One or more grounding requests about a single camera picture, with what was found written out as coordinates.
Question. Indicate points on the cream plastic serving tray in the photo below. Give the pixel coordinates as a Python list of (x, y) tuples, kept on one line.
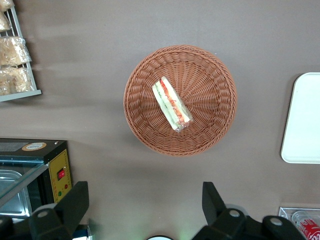
[(305, 120)]

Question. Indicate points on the red cola bottle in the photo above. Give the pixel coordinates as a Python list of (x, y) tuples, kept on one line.
[(310, 227)]

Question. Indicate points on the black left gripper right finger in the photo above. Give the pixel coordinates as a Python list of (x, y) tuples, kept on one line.
[(212, 205)]

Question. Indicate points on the triangle sandwich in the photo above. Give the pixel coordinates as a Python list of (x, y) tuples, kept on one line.
[(170, 102)]

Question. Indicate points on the clear acrylic bottle rack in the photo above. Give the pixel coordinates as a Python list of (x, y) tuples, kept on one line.
[(285, 212)]

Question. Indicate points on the black food warmer yellow panel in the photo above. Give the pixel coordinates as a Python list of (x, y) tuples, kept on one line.
[(58, 160)]

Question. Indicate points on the brown round wicker basket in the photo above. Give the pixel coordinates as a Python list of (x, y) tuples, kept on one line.
[(205, 82)]

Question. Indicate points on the clear bag of snacks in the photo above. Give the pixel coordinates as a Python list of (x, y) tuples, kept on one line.
[(15, 80), (5, 3), (12, 50), (3, 23)]

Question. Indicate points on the steel warmer pan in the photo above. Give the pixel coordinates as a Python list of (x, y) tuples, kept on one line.
[(15, 210)]

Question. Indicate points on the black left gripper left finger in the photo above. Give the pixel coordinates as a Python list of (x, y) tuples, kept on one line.
[(72, 202)]

